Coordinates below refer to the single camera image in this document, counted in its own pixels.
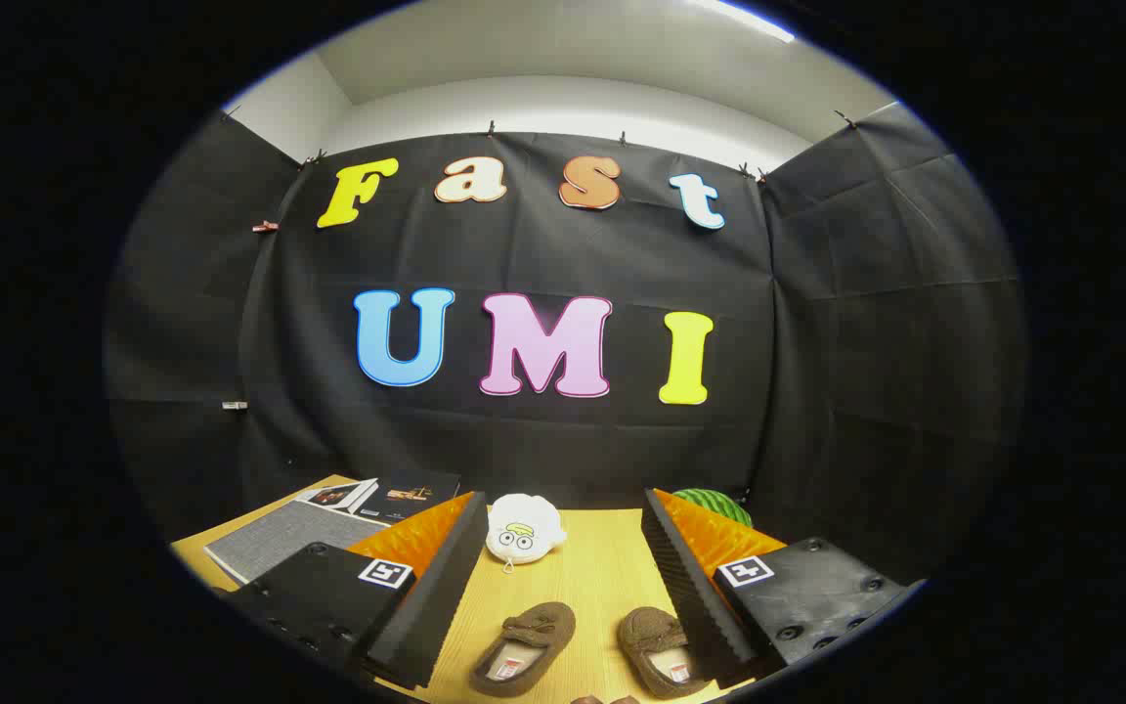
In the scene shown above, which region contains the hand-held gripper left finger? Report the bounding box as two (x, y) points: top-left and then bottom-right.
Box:
(221, 492), (490, 691)

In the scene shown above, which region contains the white plush toy with eyes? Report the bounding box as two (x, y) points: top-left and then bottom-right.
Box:
(485, 493), (568, 574)

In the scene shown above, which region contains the thin white booklet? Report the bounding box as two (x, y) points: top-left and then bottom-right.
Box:
(293, 477), (380, 516)

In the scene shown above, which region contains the green watermelon slice plush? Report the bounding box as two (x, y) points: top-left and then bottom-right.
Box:
(671, 488), (755, 530)

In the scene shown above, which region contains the brown fuzzy slipper shoe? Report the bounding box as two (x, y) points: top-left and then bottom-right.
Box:
(470, 601), (578, 698)
(617, 606), (713, 700)

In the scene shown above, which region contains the dark blue book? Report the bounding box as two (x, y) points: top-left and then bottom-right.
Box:
(353, 468), (462, 525)

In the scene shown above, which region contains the grey fabric storage box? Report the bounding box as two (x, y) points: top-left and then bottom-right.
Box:
(204, 503), (390, 587)

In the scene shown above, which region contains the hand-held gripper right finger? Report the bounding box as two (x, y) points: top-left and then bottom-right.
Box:
(641, 488), (928, 691)

